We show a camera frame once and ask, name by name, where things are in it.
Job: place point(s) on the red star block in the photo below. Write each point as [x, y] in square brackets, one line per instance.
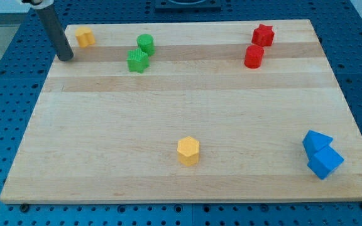
[263, 35]

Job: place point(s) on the green star block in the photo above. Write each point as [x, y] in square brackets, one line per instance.
[137, 60]

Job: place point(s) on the yellow hexagon block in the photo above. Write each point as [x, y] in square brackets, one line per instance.
[188, 151]

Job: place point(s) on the wooden board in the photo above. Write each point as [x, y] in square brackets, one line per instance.
[102, 134]

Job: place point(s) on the green cylinder block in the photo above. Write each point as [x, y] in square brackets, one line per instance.
[146, 43]

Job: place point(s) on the white rod mount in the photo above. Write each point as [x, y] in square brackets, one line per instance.
[37, 4]

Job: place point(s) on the blue triangle block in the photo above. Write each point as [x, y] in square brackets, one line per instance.
[314, 142]

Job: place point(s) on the blue cube block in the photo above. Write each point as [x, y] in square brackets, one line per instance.
[324, 162]

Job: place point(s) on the red cylinder block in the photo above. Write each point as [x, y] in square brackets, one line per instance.
[253, 56]

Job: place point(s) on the yellow heart block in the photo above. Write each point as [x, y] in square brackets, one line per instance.
[84, 36]

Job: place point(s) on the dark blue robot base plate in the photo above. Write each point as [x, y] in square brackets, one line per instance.
[168, 5]

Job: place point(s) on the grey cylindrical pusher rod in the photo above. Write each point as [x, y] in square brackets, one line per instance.
[54, 30]

